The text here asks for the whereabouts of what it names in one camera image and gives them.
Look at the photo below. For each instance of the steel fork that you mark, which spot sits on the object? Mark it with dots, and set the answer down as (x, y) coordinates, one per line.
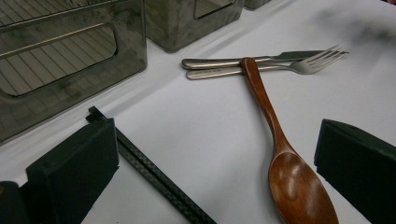
(214, 73)

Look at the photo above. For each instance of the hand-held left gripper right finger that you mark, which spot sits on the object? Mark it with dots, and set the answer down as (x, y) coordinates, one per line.
(361, 174)

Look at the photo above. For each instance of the brown wooden spoon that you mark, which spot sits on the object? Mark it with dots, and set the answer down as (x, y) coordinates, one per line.
(299, 186)

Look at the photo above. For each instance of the smoky plastic bin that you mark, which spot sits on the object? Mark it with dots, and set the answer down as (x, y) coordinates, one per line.
(253, 3)
(174, 28)
(130, 77)

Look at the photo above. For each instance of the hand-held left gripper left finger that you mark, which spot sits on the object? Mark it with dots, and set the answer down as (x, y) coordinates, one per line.
(71, 174)

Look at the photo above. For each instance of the steel table knife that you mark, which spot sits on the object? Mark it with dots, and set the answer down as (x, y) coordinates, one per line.
(211, 63)

